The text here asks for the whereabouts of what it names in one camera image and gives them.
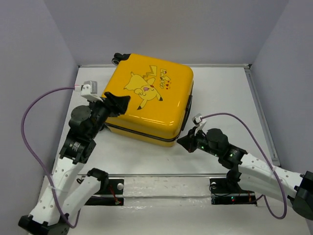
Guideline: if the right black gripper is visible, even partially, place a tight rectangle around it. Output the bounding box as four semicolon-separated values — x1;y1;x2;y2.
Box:
176;126;220;158

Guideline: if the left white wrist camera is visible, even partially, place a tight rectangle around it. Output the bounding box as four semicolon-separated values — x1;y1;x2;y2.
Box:
80;81;101;102

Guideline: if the yellow hard-shell suitcase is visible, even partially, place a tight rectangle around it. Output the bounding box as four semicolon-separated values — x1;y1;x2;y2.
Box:
104;53;194;147

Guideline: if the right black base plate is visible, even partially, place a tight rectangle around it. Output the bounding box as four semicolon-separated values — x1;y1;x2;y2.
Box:
209;178;257;205

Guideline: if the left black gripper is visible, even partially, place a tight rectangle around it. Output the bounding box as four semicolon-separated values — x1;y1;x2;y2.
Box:
89;91;130;137

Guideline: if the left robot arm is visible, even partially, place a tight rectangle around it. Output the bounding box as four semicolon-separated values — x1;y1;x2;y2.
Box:
18;92;131;235

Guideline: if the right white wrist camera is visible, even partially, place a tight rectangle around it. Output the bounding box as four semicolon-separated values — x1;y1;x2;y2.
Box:
192;114;206;130

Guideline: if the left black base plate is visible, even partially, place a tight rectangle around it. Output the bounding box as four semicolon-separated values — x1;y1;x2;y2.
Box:
85;178;124;206

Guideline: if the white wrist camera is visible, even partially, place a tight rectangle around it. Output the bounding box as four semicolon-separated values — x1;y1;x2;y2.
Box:
192;114;206;130
80;81;101;102

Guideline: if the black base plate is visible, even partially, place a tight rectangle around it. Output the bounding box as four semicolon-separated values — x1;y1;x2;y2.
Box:
85;178;124;206
209;178;257;205

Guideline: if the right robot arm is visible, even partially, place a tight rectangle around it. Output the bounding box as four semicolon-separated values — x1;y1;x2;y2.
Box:
177;128;313;220

